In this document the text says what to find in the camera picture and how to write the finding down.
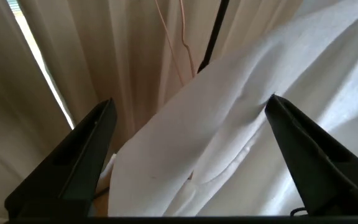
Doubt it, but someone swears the black clothes rack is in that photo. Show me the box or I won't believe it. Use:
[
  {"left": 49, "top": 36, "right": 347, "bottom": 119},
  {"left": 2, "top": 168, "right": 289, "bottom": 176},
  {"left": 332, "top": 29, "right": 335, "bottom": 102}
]
[{"left": 196, "top": 0, "right": 231, "bottom": 74}]

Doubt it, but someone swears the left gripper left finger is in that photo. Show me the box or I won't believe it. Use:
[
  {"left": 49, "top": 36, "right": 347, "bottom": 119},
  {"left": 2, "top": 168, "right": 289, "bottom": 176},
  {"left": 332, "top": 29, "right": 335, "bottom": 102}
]
[{"left": 4, "top": 98, "right": 117, "bottom": 218}]

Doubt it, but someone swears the beige curtain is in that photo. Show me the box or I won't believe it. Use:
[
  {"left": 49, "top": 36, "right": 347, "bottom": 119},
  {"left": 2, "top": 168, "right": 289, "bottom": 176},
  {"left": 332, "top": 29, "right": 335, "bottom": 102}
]
[{"left": 0, "top": 0, "right": 304, "bottom": 218}]

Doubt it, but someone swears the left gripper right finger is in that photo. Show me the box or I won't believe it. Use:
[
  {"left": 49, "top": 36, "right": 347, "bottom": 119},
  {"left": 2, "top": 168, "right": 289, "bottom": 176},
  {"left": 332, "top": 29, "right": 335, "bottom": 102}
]
[{"left": 264, "top": 94, "right": 358, "bottom": 217}]

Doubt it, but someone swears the white printed T-shirt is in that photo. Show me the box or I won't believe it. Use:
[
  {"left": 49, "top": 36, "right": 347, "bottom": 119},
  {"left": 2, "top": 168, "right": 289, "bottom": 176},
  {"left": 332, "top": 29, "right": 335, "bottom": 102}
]
[{"left": 95, "top": 0, "right": 358, "bottom": 218}]

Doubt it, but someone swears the pink clothes hanger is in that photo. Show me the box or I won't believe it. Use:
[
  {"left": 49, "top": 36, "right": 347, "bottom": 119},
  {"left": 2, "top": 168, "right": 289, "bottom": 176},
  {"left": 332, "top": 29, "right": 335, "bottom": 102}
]
[{"left": 154, "top": 0, "right": 196, "bottom": 86}]

